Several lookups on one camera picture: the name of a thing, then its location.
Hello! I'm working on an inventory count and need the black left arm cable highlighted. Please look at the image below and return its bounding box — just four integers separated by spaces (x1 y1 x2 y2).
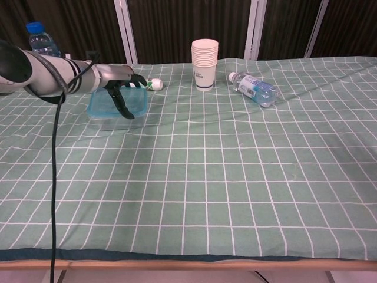
49 51 101 283

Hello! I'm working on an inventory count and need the small white green tube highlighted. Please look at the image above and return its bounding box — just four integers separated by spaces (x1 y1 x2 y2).
129 78 164 92

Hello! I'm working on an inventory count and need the dark slatted partition panel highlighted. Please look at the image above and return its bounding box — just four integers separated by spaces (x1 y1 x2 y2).
0 0 127 64
312 0 377 58
126 0 254 64
259 0 322 60

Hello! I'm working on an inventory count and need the white partition post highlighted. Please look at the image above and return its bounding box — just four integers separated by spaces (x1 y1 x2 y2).
113 0 139 65
243 0 267 60
303 0 329 58

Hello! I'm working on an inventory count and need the blue translucent plastic lid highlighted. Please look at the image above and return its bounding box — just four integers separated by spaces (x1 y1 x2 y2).
87 87 149 119

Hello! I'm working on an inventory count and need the green checked tablecloth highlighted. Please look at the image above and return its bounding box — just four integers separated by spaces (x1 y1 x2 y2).
0 55 377 263

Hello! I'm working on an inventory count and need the blue cap drink bottle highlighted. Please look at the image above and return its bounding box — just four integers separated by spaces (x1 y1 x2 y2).
25 22 62 58

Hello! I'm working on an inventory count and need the white cap water bottle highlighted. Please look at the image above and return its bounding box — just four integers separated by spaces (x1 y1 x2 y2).
228 71 282 108

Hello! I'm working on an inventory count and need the white paper cup stack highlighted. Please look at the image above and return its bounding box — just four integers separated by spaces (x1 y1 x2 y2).
191 38 219 93

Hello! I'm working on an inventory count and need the clear plastic rectangular container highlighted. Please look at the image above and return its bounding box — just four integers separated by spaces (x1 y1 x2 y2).
88 113 147 132

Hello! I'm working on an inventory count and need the left black grey robot hand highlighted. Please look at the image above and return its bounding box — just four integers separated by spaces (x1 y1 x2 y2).
95 64 148 120

